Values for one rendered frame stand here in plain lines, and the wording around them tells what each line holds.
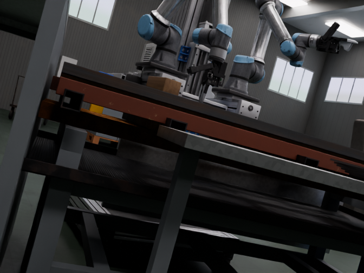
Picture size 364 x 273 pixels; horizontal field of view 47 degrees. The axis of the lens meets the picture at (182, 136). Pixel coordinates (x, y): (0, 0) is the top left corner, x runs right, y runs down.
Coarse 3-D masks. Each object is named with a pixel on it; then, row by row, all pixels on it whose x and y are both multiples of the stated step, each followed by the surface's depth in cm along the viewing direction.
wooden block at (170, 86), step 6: (150, 78) 138; (156, 78) 134; (162, 78) 131; (150, 84) 137; (156, 84) 133; (162, 84) 130; (168, 84) 130; (174, 84) 131; (180, 84) 132; (162, 90) 129; (168, 90) 130; (174, 90) 131
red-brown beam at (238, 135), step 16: (64, 80) 112; (80, 80) 116; (80, 96) 113; (96, 96) 115; (112, 96) 116; (128, 96) 117; (128, 112) 117; (144, 112) 119; (160, 112) 120; (176, 112) 121; (192, 112) 126; (192, 128) 123; (208, 128) 125; (224, 128) 126; (240, 128) 131; (240, 144) 128; (256, 144) 130; (272, 144) 131; (288, 144) 133; (304, 144) 138; (320, 160) 137; (352, 160) 144
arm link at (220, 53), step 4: (212, 48) 186; (216, 48) 185; (212, 52) 185; (216, 52) 185; (220, 52) 185; (224, 52) 186; (212, 56) 186; (216, 56) 185; (220, 56) 185; (224, 56) 186
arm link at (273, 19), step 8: (256, 0) 250; (264, 0) 244; (272, 0) 245; (264, 8) 244; (272, 8) 242; (264, 16) 246; (272, 16) 240; (272, 24) 239; (280, 24) 237; (280, 32) 236; (288, 32) 237; (280, 40) 235; (288, 40) 233; (280, 48) 233; (288, 48) 230; (296, 48) 233; (288, 56) 235; (296, 56) 237
